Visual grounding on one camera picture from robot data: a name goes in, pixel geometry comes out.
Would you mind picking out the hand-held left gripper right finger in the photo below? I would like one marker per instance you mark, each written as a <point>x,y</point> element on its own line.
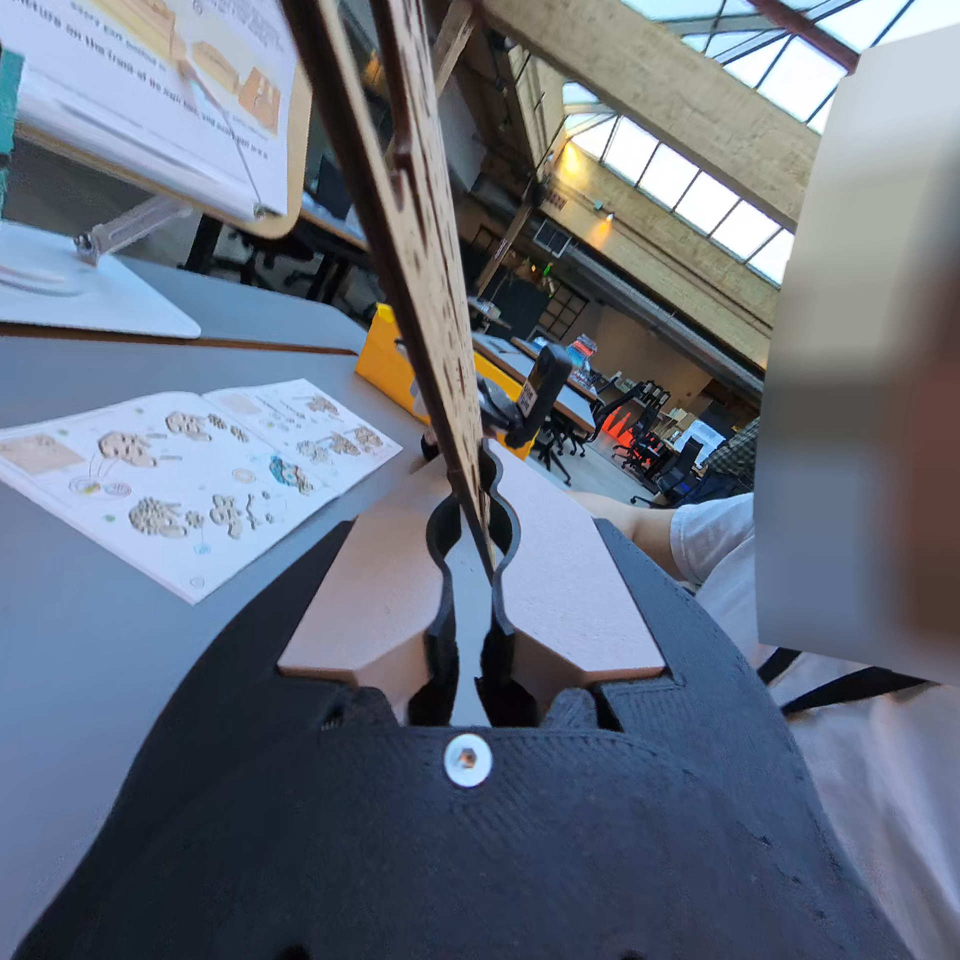
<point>577,600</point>

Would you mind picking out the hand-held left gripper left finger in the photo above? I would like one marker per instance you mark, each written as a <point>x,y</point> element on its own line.
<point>360,600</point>

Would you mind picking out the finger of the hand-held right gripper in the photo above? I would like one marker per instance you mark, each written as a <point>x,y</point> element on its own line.
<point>422,416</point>

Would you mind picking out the wooden puzzle part sheet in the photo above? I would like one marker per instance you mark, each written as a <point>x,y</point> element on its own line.
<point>420,262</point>

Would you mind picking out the person's right forearm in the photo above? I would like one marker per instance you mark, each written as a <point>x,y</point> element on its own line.
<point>645,529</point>

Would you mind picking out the grey desk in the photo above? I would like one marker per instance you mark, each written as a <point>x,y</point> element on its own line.
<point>112,675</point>
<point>262,315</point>

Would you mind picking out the background work table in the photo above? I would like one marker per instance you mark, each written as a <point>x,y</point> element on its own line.
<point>540,375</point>

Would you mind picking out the stack of colourful fabric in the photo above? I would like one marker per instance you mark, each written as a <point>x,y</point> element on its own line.
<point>583,352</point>

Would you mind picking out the yellow plastic bin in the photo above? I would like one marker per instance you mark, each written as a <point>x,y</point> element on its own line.
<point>382,360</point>

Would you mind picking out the orange traffic cone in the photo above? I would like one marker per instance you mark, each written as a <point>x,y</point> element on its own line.
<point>616,439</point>

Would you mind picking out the group of black office chairs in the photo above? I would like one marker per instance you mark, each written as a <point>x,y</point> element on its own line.
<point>660,465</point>

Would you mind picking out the puzzle instruction booklet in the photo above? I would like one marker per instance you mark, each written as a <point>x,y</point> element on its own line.
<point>187,517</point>

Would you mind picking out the skylight window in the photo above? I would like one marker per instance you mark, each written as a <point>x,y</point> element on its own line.
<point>697,195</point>

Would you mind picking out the white document stand with page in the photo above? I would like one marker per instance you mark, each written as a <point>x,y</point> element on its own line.
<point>90,300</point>

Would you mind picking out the printed instruction sheet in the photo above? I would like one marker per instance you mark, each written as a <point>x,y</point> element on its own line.
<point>112,97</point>

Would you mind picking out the metal ventilation duct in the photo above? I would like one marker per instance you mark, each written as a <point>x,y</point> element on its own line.
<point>675,322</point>

